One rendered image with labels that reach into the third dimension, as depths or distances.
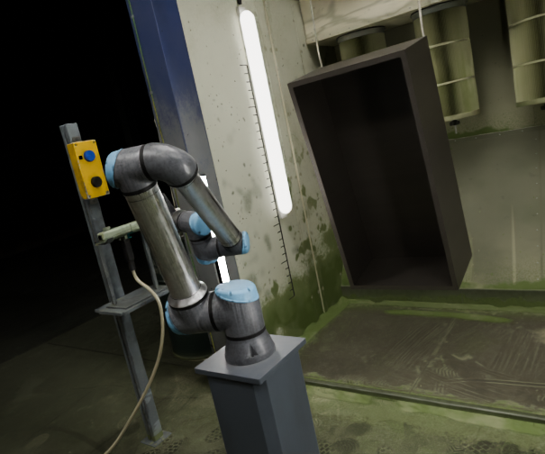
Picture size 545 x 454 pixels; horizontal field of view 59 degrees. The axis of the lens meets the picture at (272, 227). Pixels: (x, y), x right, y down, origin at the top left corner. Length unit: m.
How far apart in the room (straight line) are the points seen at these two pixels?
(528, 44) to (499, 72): 0.47
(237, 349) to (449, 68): 2.36
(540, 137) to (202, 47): 2.27
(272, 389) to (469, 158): 2.49
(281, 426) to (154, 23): 1.93
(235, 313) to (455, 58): 2.32
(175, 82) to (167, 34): 0.24
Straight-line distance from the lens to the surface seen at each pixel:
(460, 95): 3.43
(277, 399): 1.79
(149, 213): 1.58
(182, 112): 2.58
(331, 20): 3.67
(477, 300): 3.45
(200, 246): 1.94
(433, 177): 2.35
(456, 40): 3.45
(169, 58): 2.62
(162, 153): 1.49
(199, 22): 2.86
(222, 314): 1.73
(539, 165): 3.61
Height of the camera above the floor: 1.41
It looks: 11 degrees down
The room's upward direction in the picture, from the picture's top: 12 degrees counter-clockwise
